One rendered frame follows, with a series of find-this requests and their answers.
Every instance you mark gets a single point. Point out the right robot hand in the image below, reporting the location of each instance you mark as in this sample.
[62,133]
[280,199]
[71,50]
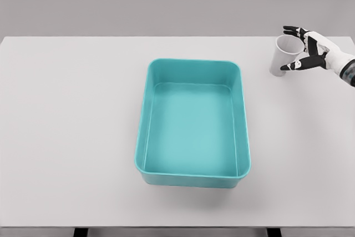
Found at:
[319,43]

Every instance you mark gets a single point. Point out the teal plastic basket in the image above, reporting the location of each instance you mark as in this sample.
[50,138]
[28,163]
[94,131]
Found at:
[194,126]

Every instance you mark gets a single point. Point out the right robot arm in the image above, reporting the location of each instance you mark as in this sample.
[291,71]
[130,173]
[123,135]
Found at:
[346,65]

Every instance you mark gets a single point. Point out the white paper cup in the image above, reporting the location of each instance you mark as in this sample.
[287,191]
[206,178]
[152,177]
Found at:
[280,59]

